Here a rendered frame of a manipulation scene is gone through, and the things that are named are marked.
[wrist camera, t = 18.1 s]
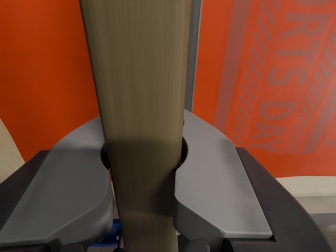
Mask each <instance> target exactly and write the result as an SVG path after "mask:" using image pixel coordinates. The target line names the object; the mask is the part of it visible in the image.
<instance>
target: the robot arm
mask: <svg viewBox="0 0 336 252"><path fill-rule="evenodd" d="M180 162H181V163H182V165H181V166H180V167H179V168H178V169H177V170H176V172H175V188H174V208H173V225H174V228H175V229H176V230H177V231H178V232H179V233H180V234H181V235H183V236H184V237H185V238H187V239H188V240H189V242H188V243H187V245H186V247H185V249H184V251H183V252H335V250H334V249H333V247H332V245H331V244H330V242H329V241H328V239H327V238H326V236H325V235H324V233H323V232H322V230H321V229H320V228H319V226H318V225H317V224H316V222H315V221H314V220H313V218H312V217H311V216H310V215H309V213H308V212H307V211H306V210H305V209H304V207H303V206H302V205H301V204H300V203H299V202H298V201H297V200H296V199H295V198H294V197H293V196H292V195H291V194H290V193H289V192H288V191H287V190H286V189H285V188H284V187H283V186H282V185H281V184H280V183H279V182H278V181H277V180H276V179H275V178H274V177H273V176H272V175H271V174H270V173H269V172H268V171H267V170H266V169H265V168H264V167H263V166H262V165H261V164H260V163H259V162H258V161H257V160H256V159H255V158H254V157H253V156H252V155H251V154H250V153H249V152H248V151H247V150H246V149H245V148H244V147H236V145H235V144H234V143H233V142H232V141H231V140H230V139H229V138H227V137H226V136H225V135H224V134H223V133H222V132H221V131H219V130H218V129H217V128H215V127H214V126H212V125H211V124H209V123H208V122H206V121H204V120H203V119H201V118H200V117H198V116H196V115H195V114H193V113H191V112H190V111H188V110H187V109H184V116H183V131H182V146H181V161H180ZM109 168H110V165H109V160H108V155H107V149H106V144H105V138H104V133H103V128H102V122H101V117H100V115H99V116H97V117H96V118H94V119H92V120H90V121H88V122H87V123H85V124H83V125H81V126H79V127H78V128H76V129H75V130H73V131H72V132H70V133H69V134H67V135H66V136H65V137H63V138H62V139H61V140H60V141H58V142H57V143H56V144H55V145H54V146H53V147H52V148H51V149H45V150H40V151H39V152H38V153H37V154H35V155H34V156H33V157H32V158H31V159H29V160H28V161H27V162H26V163H25V164H23V165H22V166H21V167H20V168H19V169H17V170H16V171H15V172H14V173H13V174H11V175H10V176H9V177H8V178H7V179H5V180H4V181H3V182H2V183H1V184H0V252H87V250H88V247H90V246H91V245H92V244H94V243H95V242H96V241H98V240H99V239H100V238H102V237H103V236H104V235H106V234H107V233H108V232H109V231H110V230H111V228H112V226H113V218H114V206H115V201H114V196H113V190H112V185H111V179H110V174H109Z"/></svg>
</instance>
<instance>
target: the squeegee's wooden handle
mask: <svg viewBox="0 0 336 252"><path fill-rule="evenodd" d="M191 3H192V0H79V6H80V11H81V16H82V22H83V27H84V33H85V38H86V43H87V49H88V54H89V60H90V65H91V70H92V76H93V81H94V87H95V92H96V97H97V103H98V108H99V114H100V119H101V124H102V130H103V135H104V141H105V146H106V151H107V157H108V162H109V168H110V173H111V178H112V184H113V189H114V194H115V200H116V205H117V211H118V216H119V221H120V227H121V232H122V238H123V243H124V248H125V252H175V243H176V229H175V227H174V224H173V217H174V197H175V178H176V171H177V169H178V168H179V167H180V166H181V153H182V138H183V123H184V108H185V93H186V78H187V63H188V48H189V33H190V18H191Z"/></svg>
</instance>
